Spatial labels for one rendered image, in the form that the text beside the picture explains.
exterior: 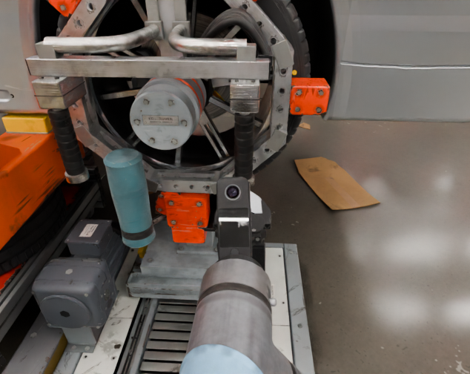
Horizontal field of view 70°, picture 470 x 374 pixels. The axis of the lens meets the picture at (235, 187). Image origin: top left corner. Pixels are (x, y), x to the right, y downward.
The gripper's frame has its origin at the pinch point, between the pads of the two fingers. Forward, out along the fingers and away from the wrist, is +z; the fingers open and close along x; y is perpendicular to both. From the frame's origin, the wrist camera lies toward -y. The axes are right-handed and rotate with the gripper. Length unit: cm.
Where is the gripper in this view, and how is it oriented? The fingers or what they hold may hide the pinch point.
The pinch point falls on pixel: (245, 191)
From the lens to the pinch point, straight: 60.8
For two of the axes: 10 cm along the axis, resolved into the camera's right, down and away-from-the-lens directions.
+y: 0.6, 8.7, 4.9
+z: 0.9, -4.9, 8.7
